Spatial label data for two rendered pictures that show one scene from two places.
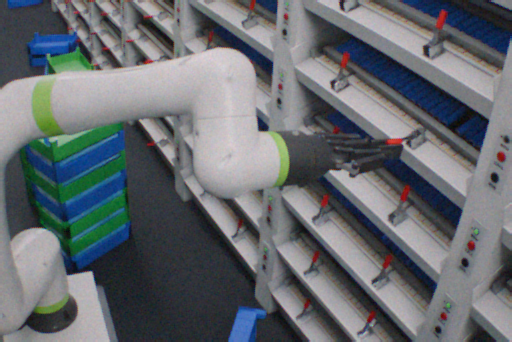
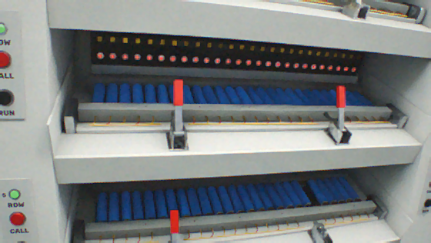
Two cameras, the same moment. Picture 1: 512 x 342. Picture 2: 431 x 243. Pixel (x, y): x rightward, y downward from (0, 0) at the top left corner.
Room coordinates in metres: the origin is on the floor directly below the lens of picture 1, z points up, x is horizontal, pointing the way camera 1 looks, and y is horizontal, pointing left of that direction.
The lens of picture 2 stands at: (1.07, 0.20, 1.24)
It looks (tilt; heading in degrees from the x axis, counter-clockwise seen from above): 13 degrees down; 284
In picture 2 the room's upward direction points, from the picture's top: 4 degrees clockwise
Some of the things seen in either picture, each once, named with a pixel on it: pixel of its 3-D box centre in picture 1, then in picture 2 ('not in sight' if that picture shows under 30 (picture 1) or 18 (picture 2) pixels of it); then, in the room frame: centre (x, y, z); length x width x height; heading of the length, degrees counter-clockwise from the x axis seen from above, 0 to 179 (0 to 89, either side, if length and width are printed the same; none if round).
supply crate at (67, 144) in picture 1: (72, 125); not in sight; (1.64, 0.62, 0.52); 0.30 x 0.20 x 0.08; 143
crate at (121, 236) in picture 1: (86, 234); not in sight; (1.64, 0.62, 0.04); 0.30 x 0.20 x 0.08; 143
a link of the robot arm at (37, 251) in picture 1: (36, 272); not in sight; (0.93, 0.50, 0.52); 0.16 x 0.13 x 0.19; 167
